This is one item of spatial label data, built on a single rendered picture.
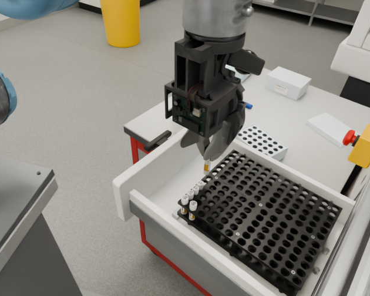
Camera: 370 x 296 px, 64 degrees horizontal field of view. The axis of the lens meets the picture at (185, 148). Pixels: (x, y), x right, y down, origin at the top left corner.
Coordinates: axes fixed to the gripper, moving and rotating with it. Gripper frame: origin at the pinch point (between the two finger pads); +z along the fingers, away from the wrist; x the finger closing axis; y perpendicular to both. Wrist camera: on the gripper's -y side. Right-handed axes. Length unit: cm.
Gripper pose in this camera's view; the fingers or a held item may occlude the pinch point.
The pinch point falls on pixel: (211, 150)
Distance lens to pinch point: 48.6
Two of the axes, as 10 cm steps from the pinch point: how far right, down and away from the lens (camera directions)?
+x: 7.8, 4.3, -4.6
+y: -6.3, 5.1, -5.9
